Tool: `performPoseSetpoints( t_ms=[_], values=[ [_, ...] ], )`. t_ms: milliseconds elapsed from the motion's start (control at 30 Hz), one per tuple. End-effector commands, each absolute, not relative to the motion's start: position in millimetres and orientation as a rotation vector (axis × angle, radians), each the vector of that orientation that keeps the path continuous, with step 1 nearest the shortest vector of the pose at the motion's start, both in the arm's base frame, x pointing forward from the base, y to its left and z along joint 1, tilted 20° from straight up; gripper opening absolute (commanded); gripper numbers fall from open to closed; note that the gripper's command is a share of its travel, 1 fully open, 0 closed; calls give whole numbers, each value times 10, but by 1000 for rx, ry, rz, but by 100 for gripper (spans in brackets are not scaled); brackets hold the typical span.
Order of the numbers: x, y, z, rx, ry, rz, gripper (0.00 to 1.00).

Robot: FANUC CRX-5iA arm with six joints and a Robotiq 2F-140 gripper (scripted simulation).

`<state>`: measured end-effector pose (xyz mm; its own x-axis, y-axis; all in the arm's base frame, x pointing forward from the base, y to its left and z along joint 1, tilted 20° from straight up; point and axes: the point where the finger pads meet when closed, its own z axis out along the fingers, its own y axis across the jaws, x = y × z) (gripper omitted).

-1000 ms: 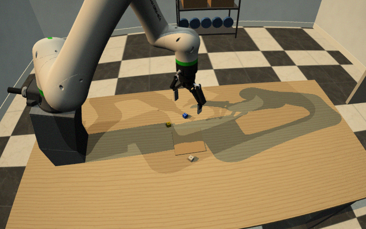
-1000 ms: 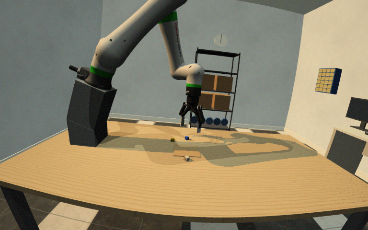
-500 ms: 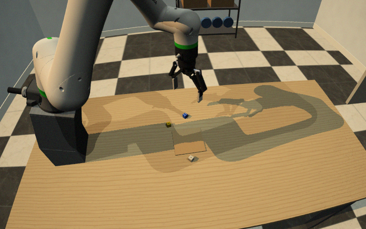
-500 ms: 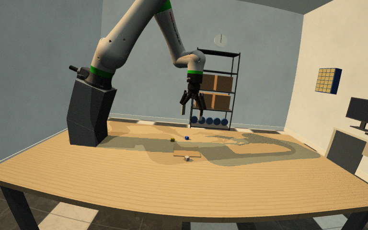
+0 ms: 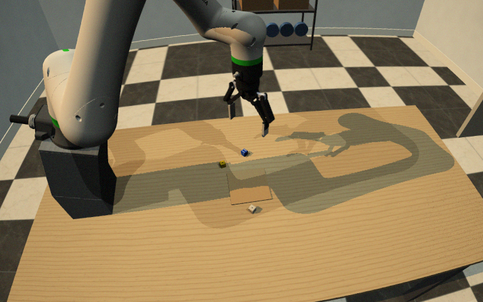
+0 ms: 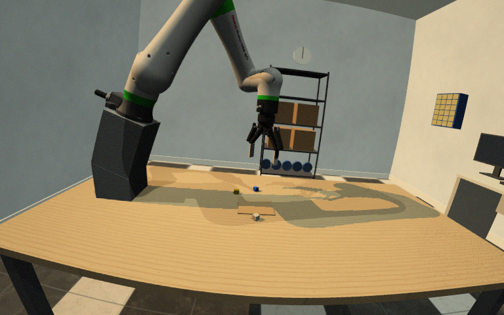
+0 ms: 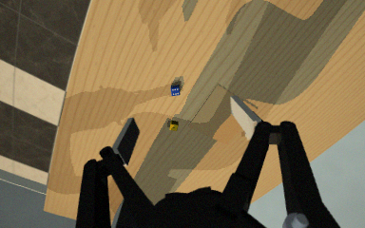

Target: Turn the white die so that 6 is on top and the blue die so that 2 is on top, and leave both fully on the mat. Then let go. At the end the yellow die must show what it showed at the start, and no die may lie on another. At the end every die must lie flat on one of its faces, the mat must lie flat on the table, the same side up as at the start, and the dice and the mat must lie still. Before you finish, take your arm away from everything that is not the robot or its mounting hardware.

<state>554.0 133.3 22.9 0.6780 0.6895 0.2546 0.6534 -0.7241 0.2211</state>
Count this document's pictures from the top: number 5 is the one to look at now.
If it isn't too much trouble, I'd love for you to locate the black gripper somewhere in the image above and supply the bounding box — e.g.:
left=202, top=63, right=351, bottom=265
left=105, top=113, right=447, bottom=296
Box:
left=223, top=78, right=275, bottom=137

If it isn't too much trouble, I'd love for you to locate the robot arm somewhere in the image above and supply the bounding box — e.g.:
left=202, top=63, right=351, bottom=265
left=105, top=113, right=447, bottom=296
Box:
left=9, top=0, right=267, bottom=150

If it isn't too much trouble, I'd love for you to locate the white die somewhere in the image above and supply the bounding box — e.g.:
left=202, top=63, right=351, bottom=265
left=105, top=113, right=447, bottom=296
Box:
left=248, top=204, right=256, bottom=214

